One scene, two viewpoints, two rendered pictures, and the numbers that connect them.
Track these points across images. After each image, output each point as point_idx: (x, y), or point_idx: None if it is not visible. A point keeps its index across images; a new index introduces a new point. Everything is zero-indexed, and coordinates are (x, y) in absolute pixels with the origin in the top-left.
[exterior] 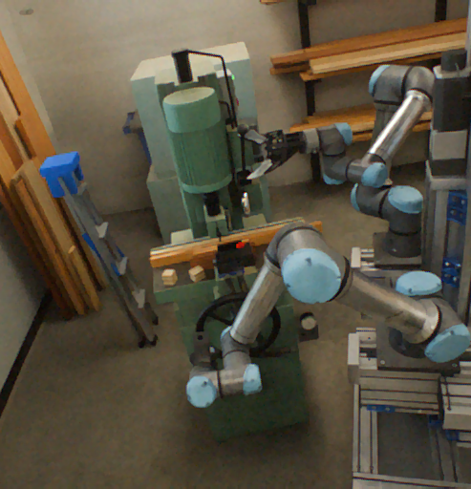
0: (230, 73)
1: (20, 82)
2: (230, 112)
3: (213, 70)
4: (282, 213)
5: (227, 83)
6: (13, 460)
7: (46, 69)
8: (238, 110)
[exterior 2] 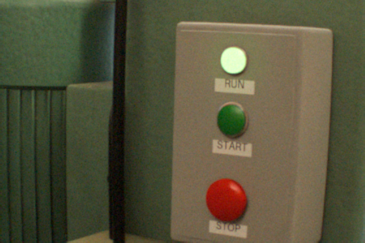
0: (223, 29)
1: None
2: (109, 161)
3: None
4: None
5: (115, 38)
6: None
7: None
8: (174, 215)
